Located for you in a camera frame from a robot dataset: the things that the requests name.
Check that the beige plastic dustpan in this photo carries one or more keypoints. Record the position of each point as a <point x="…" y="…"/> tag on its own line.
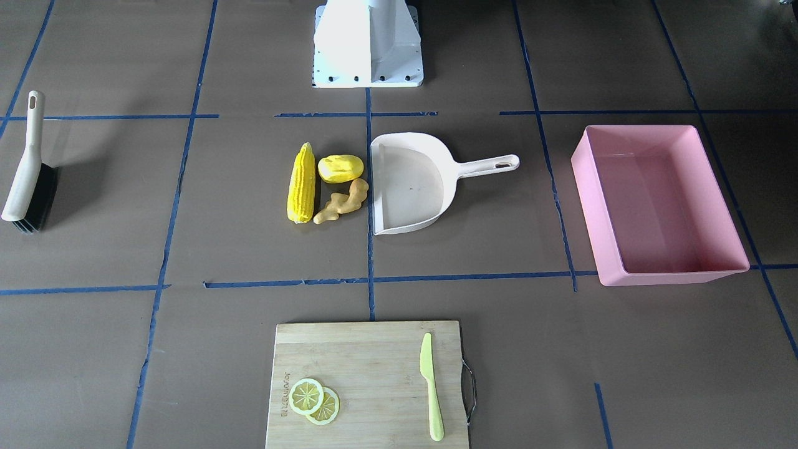
<point x="415" y="179"/>

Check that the beige hand brush black bristles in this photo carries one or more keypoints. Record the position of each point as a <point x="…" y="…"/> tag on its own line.
<point x="34" y="185"/>

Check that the pink plastic bin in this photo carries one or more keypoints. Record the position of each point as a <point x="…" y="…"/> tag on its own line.
<point x="655" y="213"/>

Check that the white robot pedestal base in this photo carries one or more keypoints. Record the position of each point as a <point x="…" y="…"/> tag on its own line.
<point x="367" y="44"/>

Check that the yellow toy corn cob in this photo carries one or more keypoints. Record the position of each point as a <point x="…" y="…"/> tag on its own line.
<point x="301" y="194"/>

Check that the tan toy ginger root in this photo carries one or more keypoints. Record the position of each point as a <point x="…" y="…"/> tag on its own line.
<point x="341" y="204"/>

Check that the light green plastic knife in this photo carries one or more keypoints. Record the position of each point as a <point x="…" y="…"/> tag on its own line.
<point x="435" y="421"/>

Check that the lemon slice upper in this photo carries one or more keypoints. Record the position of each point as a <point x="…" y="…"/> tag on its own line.
<point x="306" y="396"/>

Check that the wooden cutting board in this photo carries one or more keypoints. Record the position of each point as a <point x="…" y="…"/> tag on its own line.
<point x="374" y="367"/>

